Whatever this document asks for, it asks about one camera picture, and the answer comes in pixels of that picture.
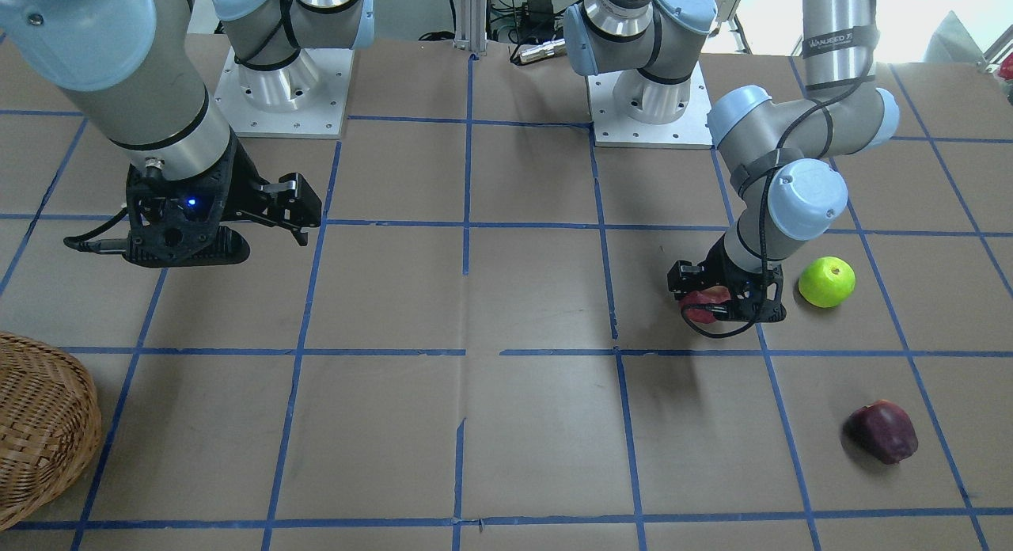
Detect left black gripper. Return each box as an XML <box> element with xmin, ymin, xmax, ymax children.
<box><xmin>668</xmin><ymin>237</ymin><xmax>786</xmax><ymax>319</ymax></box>

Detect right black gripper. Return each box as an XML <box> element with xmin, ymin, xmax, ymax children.
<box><xmin>127</xmin><ymin>136</ymin><xmax>322</xmax><ymax>247</ymax></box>

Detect green apple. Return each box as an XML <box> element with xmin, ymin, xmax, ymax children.
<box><xmin>797</xmin><ymin>256</ymin><xmax>856</xmax><ymax>309</ymax></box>

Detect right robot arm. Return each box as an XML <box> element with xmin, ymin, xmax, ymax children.
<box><xmin>2</xmin><ymin>0</ymin><xmax>375</xmax><ymax>263</ymax></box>

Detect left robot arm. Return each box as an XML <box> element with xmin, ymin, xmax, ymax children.
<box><xmin>563</xmin><ymin>0</ymin><xmax>900</xmax><ymax>324</ymax></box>

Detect wicker basket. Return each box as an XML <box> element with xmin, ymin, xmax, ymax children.
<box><xmin>1</xmin><ymin>332</ymin><xmax>102</xmax><ymax>530</ymax></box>

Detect dark red apple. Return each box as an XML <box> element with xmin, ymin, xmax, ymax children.
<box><xmin>843</xmin><ymin>399</ymin><xmax>920</xmax><ymax>465</ymax></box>

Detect silver metal cylinder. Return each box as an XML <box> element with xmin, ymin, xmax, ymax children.
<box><xmin>510</xmin><ymin>40</ymin><xmax>567</xmax><ymax>67</ymax></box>

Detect black power adapter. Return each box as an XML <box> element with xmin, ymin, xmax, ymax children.
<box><xmin>519</xmin><ymin>0</ymin><xmax>555</xmax><ymax>32</ymax></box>

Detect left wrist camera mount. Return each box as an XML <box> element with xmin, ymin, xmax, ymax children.
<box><xmin>714</xmin><ymin>281</ymin><xmax>787</xmax><ymax>323</ymax></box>

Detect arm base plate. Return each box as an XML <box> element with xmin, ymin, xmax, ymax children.
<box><xmin>212</xmin><ymin>48</ymin><xmax>355</xmax><ymax>139</ymax></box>
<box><xmin>586</xmin><ymin>64</ymin><xmax>712</xmax><ymax>150</ymax></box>

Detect aluminium frame post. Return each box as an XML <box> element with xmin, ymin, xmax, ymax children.
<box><xmin>452</xmin><ymin>0</ymin><xmax>488</xmax><ymax>58</ymax></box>

